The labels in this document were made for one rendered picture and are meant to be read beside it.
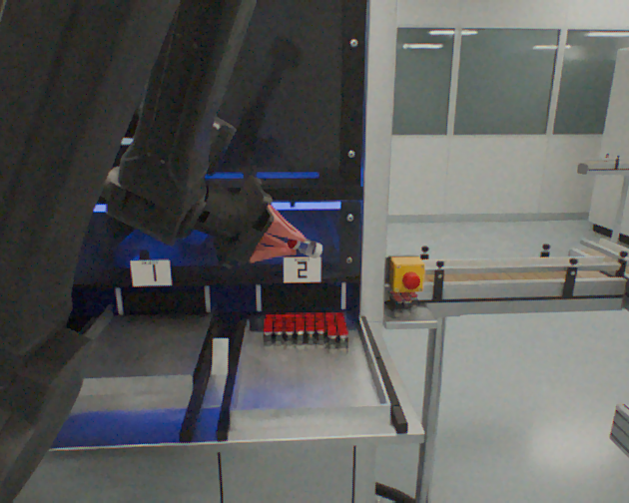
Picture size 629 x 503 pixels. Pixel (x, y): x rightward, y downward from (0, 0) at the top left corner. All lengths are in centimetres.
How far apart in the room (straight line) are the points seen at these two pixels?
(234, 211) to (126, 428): 45
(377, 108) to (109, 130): 87
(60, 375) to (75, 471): 122
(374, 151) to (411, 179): 485
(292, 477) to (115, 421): 63
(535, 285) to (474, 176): 480
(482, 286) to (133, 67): 119
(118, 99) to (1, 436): 15
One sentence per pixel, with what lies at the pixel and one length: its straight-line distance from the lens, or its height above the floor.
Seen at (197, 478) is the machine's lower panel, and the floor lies 45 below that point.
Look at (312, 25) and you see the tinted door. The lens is 104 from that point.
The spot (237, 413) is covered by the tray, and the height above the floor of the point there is 91.
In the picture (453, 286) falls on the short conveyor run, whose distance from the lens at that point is 129.
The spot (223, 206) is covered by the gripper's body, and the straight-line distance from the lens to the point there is 54.
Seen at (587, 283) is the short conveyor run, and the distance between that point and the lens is 146.
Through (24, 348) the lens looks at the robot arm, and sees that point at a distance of 24.
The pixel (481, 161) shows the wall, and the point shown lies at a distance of 614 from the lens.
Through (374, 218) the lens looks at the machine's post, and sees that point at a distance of 107.
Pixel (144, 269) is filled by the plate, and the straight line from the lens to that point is 112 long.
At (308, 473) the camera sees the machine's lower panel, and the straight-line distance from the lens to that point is 138.
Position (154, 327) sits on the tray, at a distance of 118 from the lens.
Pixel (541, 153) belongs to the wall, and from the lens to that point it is 646.
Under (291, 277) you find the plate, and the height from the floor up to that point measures 100.
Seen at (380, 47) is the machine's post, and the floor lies 149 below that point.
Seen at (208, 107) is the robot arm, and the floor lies 138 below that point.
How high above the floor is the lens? 138
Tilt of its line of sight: 17 degrees down
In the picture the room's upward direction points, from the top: straight up
